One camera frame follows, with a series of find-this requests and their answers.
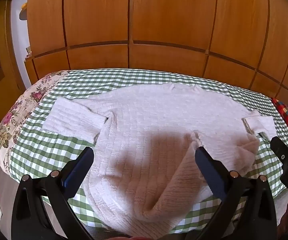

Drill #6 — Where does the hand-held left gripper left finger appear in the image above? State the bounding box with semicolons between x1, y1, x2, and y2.
11;147;95;240

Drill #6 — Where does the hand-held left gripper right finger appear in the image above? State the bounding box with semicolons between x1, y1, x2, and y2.
194;147;277;240

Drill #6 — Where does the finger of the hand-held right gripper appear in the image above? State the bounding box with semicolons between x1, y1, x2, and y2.
270;136;288;167

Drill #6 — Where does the white knitted sweater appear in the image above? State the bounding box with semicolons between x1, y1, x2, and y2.
42;84;277;233

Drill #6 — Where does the green checked blanket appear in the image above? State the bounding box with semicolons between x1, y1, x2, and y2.
9;69;288;236

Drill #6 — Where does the floral quilt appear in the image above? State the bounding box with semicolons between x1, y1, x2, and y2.
0;70;69;176

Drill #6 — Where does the wooden shelf unit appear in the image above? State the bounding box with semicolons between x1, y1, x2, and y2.
0;0;27;127

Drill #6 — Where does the wooden wardrobe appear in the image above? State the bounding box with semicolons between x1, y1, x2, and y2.
24;0;288;105

